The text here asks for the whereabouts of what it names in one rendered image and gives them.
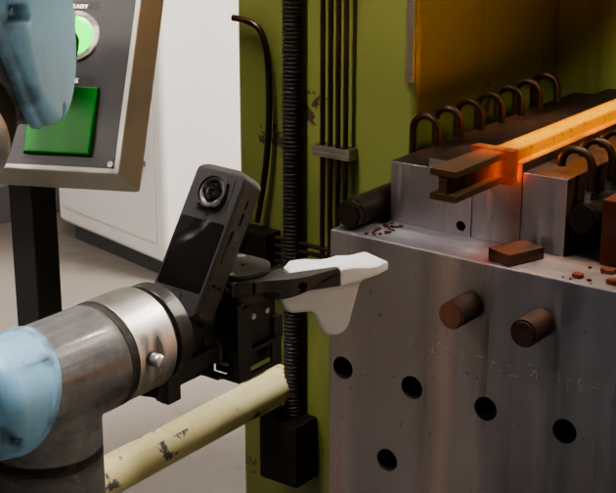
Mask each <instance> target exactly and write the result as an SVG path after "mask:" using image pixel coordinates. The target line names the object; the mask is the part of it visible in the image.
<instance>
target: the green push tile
mask: <svg viewBox="0 0 616 493"><path fill-rule="evenodd" d="M100 94H101V91H100V90H99V89H98V88H97V87H74V88H73V94H72V99H71V103H70V106H69V109H68V111H67V113H66V115H65V117H64V118H62V119H61V120H60V121H58V122H57V123H55V124H52V125H43V126H42V128H40V129H32V128H30V126H29V125H28V124H27V125H26V130H25V136H24V143H23V151H24V152H25V153H26V154H30V155H48V156H67V157H92V152H93V145H94V137H95V130H96V122H97V115H98V107H99V101H100Z"/></svg>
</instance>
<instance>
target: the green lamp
mask: <svg viewBox="0 0 616 493"><path fill-rule="evenodd" d="M75 32H76V34H77V36H78V38H79V47H78V54H80V53H82V52H84V51H85V50H86V49H87V48H88V47H89V46H90V44H91V42H92V39H93V28H92V26H91V24H90V23H89V22H88V21H86V20H85V19H83V18H81V17H75ZM78 54H77V55H78Z"/></svg>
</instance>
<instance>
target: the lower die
mask: <svg viewBox="0 0 616 493"><path fill-rule="evenodd" d="M614 99H616V89H607V90H604V91H601V92H599V93H596V94H587V93H579V92H575V93H572V94H569V95H566V96H564V97H561V98H560V102H554V101H550V102H548V103H545V104H543V108H542V109H536V107H535V108H533V109H530V110H527V111H524V115H517V114H515V115H512V116H509V117H507V118H506V122H505V123H498V122H497V121H496V122H493V123H491V124H488V125H485V130H484V131H480V130H478V128H477V129H474V130H472V131H469V132H466V133H464V138H463V139H459V138H457V137H454V138H451V139H448V140H446V141H443V142H442V147H435V145H432V146H430V147H427V148H424V149H422V150H419V151H416V152H414V153H411V154H408V155H405V156H403V157H398V158H396V159H393V160H391V207H390V220H391V221H395V222H399V223H404V224H409V225H414V226H418V227H422V228H427V229H432V230H437V231H441V232H446V233H451V234H456V235H461V236H465V237H472V238H475V239H479V240H484V241H489V242H494V243H499V244H507V243H512V242H516V241H521V240H526V241H528V242H531V243H533V244H536V245H539V246H541V247H544V248H545V250H544V253H549V254H554V255H558V256H565V255H567V254H568V253H570V252H572V251H574V250H576V249H577V248H579V247H582V246H584V245H585V244H587V243H589V242H591V241H592V240H594V239H596V238H598V237H600V236H601V228H599V229H597V230H595V231H594V232H591V233H588V234H584V235H580V234H579V233H577V232H576V231H574V230H573V229H571V226H570V223H569V220H568V215H569V213H570V211H571V209H572V207H573V206H575V205H577V204H579V203H581V202H584V196H585V191H586V190H587V175H588V164H587V161H586V160H585V158H584V157H579V156H578V154H571V155H570V156H569V157H568V158H567V160H566V163H565V166H558V165H557V160H558V157H559V155H560V153H561V152H562V151H563V150H564V149H565V148H567V147H569V146H573V145H574V146H581V144H582V143H583V142H584V141H585V140H586V139H588V138H590V137H593V136H599V137H600V136H601V134H602V133H603V132H604V131H606V130H607V129H610V128H616V119H615V120H612V121H610V122H608V123H605V124H603V125H601V126H599V127H597V128H595V129H592V130H590V131H588V132H585V133H583V134H581V135H578V136H576V137H573V138H571V139H569V140H566V141H564V142H562V143H559V144H557V145H555V146H552V147H550V148H548V149H545V150H543V151H540V152H538V153H536V154H533V155H531V156H529V157H526V158H524V159H521V160H519V161H518V170H517V183H516V184H514V185H512V186H508V185H503V184H499V185H497V186H495V187H492V188H490V189H488V190H486V191H483V192H481V193H479V194H476V195H474V196H472V197H470V198H467V199H465V200H463V201H461V202H457V203H451V202H442V201H437V200H432V199H430V198H429V193H430V192H432V191H435V190H437V189H439V176H436V175H432V174H430V167H433V166H435V165H438V164H441V163H443V162H446V161H448V160H451V159H453V158H456V157H460V156H463V155H465V154H468V153H470V152H471V146H472V145H474V144H477V143H482V144H488V145H494V146H498V145H500V144H502V143H505V142H507V141H510V140H512V139H515V138H517V137H520V136H523V135H525V134H528V133H530V132H533V131H535V130H538V129H540V128H543V127H545V126H548V125H550V124H553V123H555V122H558V121H560V120H562V119H564V118H567V117H569V116H572V115H575V114H577V113H580V112H584V111H586V110H589V109H591V108H594V107H596V106H599V105H601V104H604V103H606V102H609V101H611V100H614ZM608 141H609V142H610V143H611V144H612V145H613V147H614V149H615V152H616V136H611V137H610V138H609V139H608ZM588 150H589V151H590V152H591V153H592V155H593V156H594V160H595V165H596V171H595V185H594V190H595V191H596V194H599V193H601V192H603V191H604V184H605V180H606V178H607V164H608V153H607V151H606V149H604V148H600V147H599V146H598V145H591V146H589V148H588ZM615 181H616V171H615ZM459 221H462V222H463V223H464V225H465V229H464V230H463V231H460V230H459V229H458V228H457V223H458V222H459Z"/></svg>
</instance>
